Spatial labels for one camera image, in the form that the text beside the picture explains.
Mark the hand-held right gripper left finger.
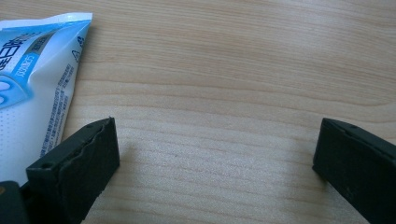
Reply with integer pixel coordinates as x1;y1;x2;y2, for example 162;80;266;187
20;117;121;224

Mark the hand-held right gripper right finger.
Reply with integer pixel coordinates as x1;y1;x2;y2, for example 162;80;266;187
312;117;396;224

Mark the white and blue wipes packet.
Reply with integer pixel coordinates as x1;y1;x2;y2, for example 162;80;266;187
0;12;93;187

